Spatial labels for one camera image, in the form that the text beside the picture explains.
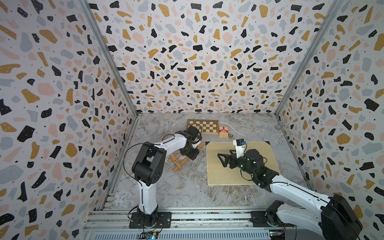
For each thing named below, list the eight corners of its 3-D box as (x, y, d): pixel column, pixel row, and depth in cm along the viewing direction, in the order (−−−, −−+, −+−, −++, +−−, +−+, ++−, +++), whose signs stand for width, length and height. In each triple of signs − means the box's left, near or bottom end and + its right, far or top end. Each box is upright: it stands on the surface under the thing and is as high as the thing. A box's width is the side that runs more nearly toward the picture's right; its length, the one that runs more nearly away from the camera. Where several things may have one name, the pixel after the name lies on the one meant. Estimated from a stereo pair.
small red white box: (219, 137, 109) (219, 135, 107) (218, 128, 115) (218, 126, 113) (228, 137, 109) (229, 135, 108) (227, 128, 115) (227, 126, 113)
